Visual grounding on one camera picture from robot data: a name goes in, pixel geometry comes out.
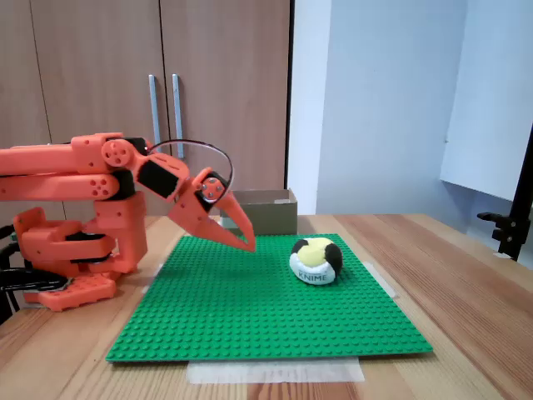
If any yellow black white soft ball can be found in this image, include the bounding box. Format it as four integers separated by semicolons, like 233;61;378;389
289;237;345;288

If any brown cardboard box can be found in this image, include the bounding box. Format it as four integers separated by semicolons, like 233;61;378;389
207;187;299;237

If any short masking tape strip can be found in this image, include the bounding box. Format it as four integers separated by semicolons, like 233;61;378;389
361;260;399;299
140;262;164;295

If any green studded baseplate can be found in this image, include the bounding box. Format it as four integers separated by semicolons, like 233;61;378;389
105;232;435;364

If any brown wooden cabinet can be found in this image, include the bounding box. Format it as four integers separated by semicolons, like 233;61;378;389
0;0;292;218

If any long masking tape strip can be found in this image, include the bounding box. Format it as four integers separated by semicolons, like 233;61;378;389
186;357;366;385

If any black table clamp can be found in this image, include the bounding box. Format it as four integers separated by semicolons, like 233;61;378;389
0;268;70;293

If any black clamp stand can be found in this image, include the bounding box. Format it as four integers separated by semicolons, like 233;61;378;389
476;122;533;263

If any gripper motor cable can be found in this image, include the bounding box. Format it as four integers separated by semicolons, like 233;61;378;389
143;139;234;205

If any metal cabinet handle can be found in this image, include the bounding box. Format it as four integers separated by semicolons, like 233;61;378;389
148;74;163;143
172;73;186;159

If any white wall panel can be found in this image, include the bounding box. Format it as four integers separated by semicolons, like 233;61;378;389
440;0;533;203

